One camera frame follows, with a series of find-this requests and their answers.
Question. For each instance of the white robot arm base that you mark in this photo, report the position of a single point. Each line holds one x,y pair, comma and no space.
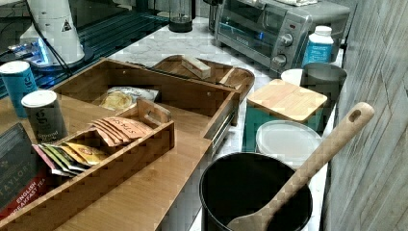
52,30

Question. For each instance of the plastic snack packet in drawer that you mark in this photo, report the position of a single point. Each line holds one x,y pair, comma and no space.
120,98

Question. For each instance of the wooden drawer cabinet top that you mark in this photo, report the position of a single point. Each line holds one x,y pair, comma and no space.
141,202

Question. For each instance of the small wooden block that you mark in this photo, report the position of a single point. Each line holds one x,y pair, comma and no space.
195,66

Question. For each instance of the wooden serving tray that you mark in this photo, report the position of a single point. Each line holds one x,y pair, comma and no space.
226,75

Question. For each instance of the black utensil pot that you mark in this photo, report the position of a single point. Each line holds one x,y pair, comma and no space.
241,183

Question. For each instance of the teal box bamboo lid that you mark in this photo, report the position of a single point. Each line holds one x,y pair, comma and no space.
280,100

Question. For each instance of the orange tea bag packets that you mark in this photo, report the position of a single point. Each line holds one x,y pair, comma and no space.
116,130

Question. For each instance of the clear plastic container lid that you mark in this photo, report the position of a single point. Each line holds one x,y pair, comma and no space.
290,142

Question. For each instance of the white cup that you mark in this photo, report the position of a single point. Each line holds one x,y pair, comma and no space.
292,76

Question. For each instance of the silver toaster oven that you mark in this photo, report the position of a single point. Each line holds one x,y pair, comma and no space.
275,34

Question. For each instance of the glass jar black base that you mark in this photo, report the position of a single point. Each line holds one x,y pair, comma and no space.
180,16

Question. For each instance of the grey metal canister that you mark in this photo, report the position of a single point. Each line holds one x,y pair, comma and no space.
327,79

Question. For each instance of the blue bottle white cap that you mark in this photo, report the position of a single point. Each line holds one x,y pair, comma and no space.
319,46

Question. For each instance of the yellow green tea bag packets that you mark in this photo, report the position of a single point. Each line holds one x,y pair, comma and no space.
69,159

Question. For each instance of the wooden spoon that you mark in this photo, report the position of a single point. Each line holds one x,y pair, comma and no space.
354,121

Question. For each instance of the wooden tea caddy tray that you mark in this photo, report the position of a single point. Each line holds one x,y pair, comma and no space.
70,198

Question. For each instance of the grey tea canister white lid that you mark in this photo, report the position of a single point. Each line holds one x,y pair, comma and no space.
45,116

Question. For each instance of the blue tea canister white lid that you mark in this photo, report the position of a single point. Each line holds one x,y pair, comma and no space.
19,80

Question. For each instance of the Taylors English Breakfast tea box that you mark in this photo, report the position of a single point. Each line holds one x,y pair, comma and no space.
23,173

